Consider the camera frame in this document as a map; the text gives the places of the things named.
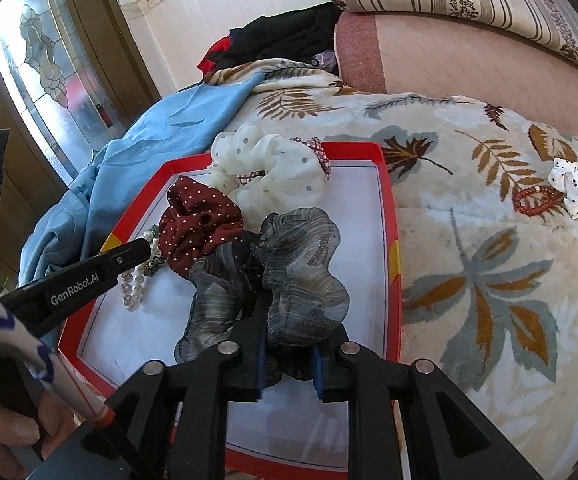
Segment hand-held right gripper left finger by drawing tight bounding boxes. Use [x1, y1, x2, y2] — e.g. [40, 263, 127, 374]
[82, 292, 272, 480]

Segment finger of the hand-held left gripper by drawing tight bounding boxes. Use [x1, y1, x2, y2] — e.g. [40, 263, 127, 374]
[0, 237, 154, 341]

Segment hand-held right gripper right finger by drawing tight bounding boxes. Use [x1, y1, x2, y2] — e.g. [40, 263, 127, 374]
[311, 322, 544, 480]

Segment pearl bracelet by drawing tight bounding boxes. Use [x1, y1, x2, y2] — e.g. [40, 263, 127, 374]
[119, 227, 162, 313]

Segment grey sheer scrunchie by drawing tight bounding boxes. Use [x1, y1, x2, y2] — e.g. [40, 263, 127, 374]
[174, 206, 351, 381]

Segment dark red polka-dot scrunchie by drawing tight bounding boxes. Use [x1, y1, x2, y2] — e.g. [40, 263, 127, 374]
[158, 176, 246, 278]

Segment red-framed white tray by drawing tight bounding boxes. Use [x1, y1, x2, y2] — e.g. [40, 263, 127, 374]
[56, 141, 402, 480]

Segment large white polka-dot scrunchie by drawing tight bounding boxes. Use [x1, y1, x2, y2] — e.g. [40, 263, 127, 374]
[204, 125, 330, 221]

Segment red plaid scrunchie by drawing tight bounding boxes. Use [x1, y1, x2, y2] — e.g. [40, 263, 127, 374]
[236, 136, 332, 183]

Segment light blue cloth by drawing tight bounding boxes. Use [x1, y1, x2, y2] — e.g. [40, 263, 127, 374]
[19, 72, 265, 286]

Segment glass-paned wooden door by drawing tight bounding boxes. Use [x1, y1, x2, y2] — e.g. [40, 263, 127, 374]
[0, 0, 162, 286]

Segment leaf-print blanket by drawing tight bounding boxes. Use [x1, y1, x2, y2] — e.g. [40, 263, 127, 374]
[204, 57, 578, 480]

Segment red cloth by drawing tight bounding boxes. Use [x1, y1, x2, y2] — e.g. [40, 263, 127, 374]
[197, 35, 235, 81]

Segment small white black-dotted scrunchie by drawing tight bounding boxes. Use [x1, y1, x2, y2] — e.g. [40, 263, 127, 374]
[548, 156, 578, 222]

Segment lilac cloth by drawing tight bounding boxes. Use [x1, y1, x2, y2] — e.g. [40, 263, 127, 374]
[314, 50, 340, 73]

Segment black clothes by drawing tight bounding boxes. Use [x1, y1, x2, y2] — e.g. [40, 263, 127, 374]
[226, 2, 342, 68]

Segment pink bolster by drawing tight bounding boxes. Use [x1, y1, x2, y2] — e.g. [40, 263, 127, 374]
[334, 10, 578, 143]

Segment red bead bracelet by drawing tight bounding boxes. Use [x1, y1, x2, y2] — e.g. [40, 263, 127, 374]
[513, 185, 562, 218]

